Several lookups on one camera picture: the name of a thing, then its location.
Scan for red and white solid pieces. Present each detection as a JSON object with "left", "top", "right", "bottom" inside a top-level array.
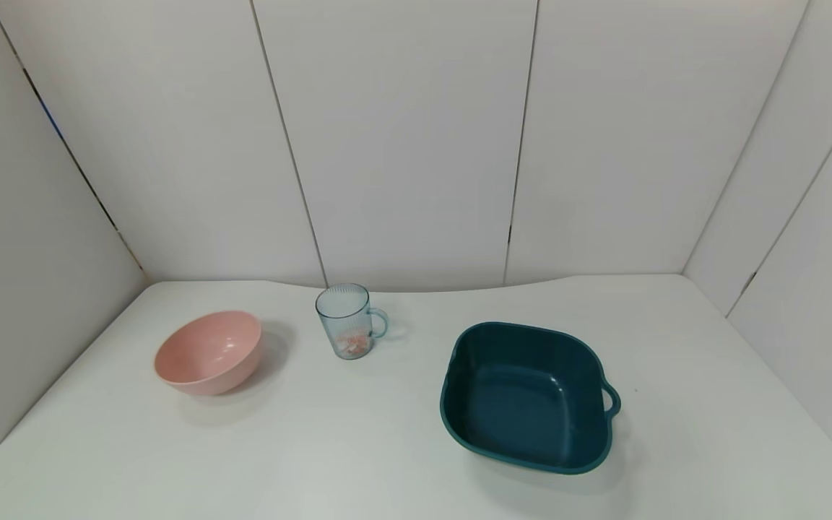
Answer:
[{"left": 337, "top": 329, "right": 372, "bottom": 359}]

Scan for pink plastic bowl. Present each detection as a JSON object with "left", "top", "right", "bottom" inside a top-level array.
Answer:
[{"left": 155, "top": 311, "right": 264, "bottom": 397}]

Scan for dark teal square basin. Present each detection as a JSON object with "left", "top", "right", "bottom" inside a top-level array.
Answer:
[{"left": 440, "top": 321, "right": 622, "bottom": 476}]

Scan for clear blue ribbed cup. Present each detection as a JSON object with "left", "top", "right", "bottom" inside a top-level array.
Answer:
[{"left": 316, "top": 283, "right": 390, "bottom": 360}]

